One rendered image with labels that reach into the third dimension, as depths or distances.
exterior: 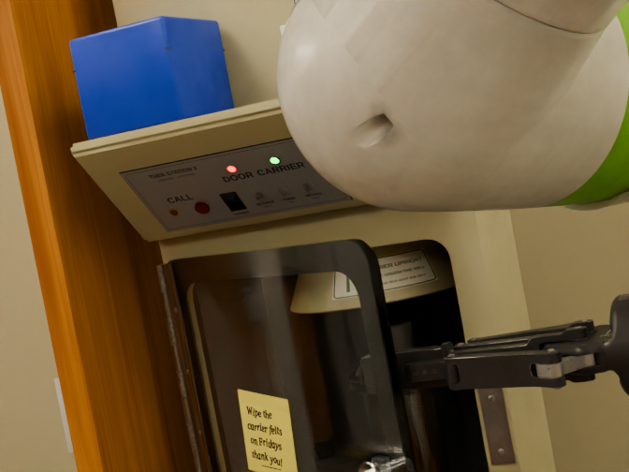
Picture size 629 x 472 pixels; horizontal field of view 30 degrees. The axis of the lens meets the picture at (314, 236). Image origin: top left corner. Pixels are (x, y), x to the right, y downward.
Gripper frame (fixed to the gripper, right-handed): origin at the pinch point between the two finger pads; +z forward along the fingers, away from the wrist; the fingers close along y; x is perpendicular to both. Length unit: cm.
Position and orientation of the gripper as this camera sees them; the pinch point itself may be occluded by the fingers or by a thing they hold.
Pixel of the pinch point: (411, 368)
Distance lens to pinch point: 93.6
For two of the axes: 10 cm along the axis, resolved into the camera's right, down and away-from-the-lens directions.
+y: -4.0, 1.2, -9.1
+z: -9.0, 1.5, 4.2
